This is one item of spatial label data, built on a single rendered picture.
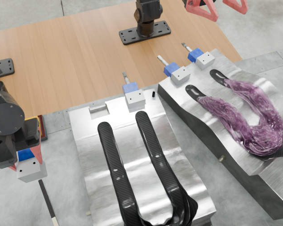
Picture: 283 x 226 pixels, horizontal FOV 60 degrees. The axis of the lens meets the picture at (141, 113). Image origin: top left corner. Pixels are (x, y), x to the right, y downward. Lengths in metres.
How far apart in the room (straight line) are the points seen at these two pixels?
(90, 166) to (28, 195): 0.20
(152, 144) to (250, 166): 0.26
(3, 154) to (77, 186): 0.31
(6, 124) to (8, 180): 0.37
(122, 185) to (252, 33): 2.01
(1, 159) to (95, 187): 0.24
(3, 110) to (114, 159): 0.32
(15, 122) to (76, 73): 0.50
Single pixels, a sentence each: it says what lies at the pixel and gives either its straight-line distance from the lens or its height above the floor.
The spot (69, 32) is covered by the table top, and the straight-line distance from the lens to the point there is 1.05.
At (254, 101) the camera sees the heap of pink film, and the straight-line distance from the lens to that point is 0.76.
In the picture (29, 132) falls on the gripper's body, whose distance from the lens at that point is 0.54.
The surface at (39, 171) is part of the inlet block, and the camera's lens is 0.60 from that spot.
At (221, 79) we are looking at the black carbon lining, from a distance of 0.86.
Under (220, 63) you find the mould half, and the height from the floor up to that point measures 0.86.
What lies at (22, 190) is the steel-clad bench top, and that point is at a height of 0.80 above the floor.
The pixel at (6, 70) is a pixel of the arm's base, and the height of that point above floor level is 0.81.
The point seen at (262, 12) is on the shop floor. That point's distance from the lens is 2.67.
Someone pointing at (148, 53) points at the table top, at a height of 0.80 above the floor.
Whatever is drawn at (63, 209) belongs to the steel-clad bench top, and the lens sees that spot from 0.73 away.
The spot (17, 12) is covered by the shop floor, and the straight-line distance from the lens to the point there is 2.56.
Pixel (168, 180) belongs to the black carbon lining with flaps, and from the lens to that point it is 0.61.
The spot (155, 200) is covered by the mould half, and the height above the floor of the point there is 0.93.
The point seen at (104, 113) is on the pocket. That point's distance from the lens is 0.73.
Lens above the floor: 1.50
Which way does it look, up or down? 61 degrees down
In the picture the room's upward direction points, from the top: 4 degrees clockwise
